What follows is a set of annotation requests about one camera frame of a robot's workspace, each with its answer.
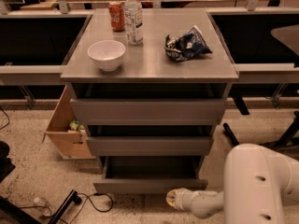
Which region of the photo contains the black stand leg left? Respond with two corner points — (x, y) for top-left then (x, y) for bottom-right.
(0, 189), (83, 224)

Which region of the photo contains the grey bottom drawer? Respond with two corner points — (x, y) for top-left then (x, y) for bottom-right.
(93, 156), (208, 194)

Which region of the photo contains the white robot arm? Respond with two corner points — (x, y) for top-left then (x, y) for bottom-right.
(166, 144), (299, 224)

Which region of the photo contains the orange soda can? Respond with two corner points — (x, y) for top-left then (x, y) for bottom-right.
(108, 2), (125, 32)

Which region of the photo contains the cardboard box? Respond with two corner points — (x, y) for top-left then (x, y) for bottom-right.
(45, 88), (93, 159)

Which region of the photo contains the green item in box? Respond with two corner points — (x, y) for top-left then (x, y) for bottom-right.
(69, 119), (84, 132)

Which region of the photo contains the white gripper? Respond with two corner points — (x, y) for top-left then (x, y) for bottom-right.
(165, 189), (200, 212)

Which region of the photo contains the black cable on floor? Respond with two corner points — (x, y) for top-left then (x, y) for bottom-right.
(19, 192), (114, 221)

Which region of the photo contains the grey middle drawer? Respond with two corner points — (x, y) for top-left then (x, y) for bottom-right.
(87, 125), (213, 156)

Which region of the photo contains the white bowl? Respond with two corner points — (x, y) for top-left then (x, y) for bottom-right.
(87, 40), (126, 71)

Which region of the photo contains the blue crumpled chip bag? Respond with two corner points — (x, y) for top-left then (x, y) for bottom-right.
(164, 25), (212, 62)

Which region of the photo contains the black stand base right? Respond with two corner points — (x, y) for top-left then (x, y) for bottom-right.
(223, 111), (299, 150)

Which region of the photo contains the clear bottle on floor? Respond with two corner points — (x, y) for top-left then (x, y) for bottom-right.
(34, 197), (51, 217)

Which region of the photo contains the grey drawer cabinet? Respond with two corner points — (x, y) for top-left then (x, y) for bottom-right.
(60, 7), (240, 166)

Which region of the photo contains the grey top drawer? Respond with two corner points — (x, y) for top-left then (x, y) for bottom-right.
(69, 83), (227, 126)

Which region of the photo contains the clear plastic water bottle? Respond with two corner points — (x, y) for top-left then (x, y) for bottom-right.
(123, 0), (143, 45)

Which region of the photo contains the grey drawer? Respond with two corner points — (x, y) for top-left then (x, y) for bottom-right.
(69, 83), (227, 126)
(93, 156), (208, 194)
(87, 125), (213, 156)

